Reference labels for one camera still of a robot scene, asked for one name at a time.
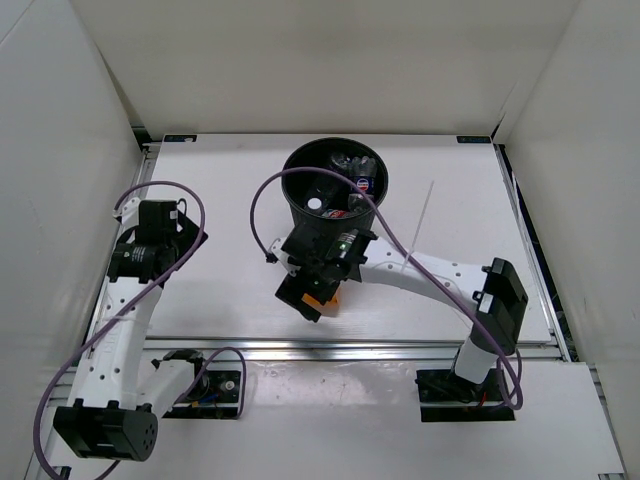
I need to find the orange juice bottle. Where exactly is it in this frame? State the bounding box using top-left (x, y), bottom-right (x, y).
top-left (302, 290), bottom-right (340, 318)

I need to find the red label plastic bottle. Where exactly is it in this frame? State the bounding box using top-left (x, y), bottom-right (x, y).
top-left (321, 209), bottom-right (356, 219)

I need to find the black label Pepsi bottle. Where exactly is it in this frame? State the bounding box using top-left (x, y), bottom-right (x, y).
top-left (347, 156), bottom-right (386, 213)

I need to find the blue label Aquafina bottle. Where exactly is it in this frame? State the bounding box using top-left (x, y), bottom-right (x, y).
top-left (305, 185), bottom-right (336, 213)

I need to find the clear unlabelled plastic bottle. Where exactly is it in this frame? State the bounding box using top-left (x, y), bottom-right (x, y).
top-left (329, 152), bottom-right (354, 176)

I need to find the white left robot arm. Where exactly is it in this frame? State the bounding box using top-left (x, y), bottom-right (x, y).
top-left (53, 201), bottom-right (210, 462)

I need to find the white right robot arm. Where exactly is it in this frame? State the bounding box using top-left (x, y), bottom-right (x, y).
top-left (268, 228), bottom-right (528, 400)

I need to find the black ribbed waste bin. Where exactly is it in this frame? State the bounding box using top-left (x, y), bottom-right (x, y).
top-left (282, 137), bottom-right (389, 235)

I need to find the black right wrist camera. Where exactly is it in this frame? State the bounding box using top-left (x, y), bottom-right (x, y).
top-left (281, 223), bottom-right (329, 266)

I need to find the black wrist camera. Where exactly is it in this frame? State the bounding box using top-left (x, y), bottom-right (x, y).
top-left (135, 200), bottom-right (178, 245)
top-left (281, 223), bottom-right (329, 266)

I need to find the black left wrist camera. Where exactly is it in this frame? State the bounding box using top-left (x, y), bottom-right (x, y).
top-left (135, 200), bottom-right (178, 245)

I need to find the aluminium table edge rail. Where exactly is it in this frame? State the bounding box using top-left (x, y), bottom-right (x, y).
top-left (82, 337), bottom-right (566, 362)

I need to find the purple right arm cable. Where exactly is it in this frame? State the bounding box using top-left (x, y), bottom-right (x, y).
top-left (249, 167), bottom-right (525, 411)

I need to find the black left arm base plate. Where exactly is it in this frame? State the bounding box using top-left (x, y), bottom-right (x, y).
top-left (163, 370), bottom-right (243, 420)

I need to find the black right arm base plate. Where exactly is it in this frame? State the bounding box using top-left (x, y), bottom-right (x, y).
top-left (415, 369), bottom-right (515, 423)

